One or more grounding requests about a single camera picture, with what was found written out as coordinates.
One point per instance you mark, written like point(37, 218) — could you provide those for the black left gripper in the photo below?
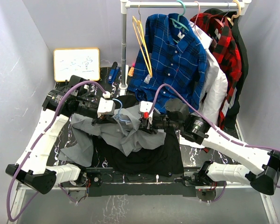
point(104, 119)

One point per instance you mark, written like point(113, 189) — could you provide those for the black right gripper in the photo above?
point(146, 125)

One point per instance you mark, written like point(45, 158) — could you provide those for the light blue wire hanger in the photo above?
point(118, 116)

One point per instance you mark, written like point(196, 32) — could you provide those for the grey shirt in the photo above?
point(124, 136)

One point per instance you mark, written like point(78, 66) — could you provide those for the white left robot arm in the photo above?
point(80, 96)

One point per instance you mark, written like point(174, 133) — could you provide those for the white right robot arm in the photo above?
point(256, 167)

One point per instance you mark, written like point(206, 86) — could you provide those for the black shirt on table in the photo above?
point(165, 160)

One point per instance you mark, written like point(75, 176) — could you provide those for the white shirt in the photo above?
point(193, 70)

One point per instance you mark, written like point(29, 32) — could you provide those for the blue plaid shirt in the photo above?
point(141, 84)

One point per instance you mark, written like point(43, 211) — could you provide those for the yellow plastic hanger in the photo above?
point(139, 32)

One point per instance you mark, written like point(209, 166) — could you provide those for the teal plastic hanger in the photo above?
point(179, 25)

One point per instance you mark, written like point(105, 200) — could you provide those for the red black plaid shirt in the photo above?
point(215, 84)

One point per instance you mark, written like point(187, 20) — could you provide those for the pink hanger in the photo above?
point(198, 5)

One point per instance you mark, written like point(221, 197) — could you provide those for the metal clothes rack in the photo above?
point(240, 5)

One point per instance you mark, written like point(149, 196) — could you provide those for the yellow framed whiteboard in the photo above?
point(81, 62)

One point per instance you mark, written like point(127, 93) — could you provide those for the blue stapler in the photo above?
point(113, 73)

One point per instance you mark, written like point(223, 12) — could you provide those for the orange small object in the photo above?
point(131, 71)

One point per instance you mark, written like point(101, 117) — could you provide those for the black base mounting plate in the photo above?
point(108, 182)

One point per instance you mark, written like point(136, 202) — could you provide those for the black hanging garment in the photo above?
point(241, 58)

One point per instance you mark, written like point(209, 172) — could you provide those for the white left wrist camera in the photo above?
point(106, 105)

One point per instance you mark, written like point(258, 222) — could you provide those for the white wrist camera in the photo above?
point(144, 110)
point(106, 105)

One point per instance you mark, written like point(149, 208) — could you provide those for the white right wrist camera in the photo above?
point(144, 110)

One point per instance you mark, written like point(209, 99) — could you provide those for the aluminium frame rail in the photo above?
point(77, 196)

